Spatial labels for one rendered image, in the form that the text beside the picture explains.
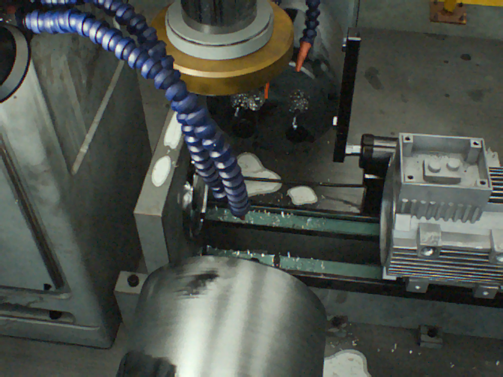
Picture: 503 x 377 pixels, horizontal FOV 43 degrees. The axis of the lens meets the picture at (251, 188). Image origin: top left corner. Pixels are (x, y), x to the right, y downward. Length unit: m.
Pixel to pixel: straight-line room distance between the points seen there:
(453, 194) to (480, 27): 2.47
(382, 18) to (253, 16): 2.54
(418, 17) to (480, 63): 1.64
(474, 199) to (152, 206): 0.44
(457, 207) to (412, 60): 0.81
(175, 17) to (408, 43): 1.03
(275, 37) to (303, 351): 0.37
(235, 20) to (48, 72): 0.23
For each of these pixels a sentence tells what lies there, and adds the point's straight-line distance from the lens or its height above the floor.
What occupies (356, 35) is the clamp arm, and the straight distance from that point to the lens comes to 0.94.
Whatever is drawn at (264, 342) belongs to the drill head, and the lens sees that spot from 0.71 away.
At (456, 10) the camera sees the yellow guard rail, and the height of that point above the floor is 0.01.
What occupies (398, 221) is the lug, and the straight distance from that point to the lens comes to 0.91.
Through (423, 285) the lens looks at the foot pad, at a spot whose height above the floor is 0.98.
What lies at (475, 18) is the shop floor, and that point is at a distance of 3.40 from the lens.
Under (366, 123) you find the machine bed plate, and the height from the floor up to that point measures 0.80.
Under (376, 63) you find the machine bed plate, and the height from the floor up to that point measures 0.80.
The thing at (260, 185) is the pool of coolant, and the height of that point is 0.80.
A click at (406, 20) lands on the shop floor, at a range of 3.29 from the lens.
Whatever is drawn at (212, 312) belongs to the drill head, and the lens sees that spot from 0.72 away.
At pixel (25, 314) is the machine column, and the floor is 0.88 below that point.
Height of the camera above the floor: 1.78
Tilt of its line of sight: 48 degrees down
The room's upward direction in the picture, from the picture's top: 1 degrees counter-clockwise
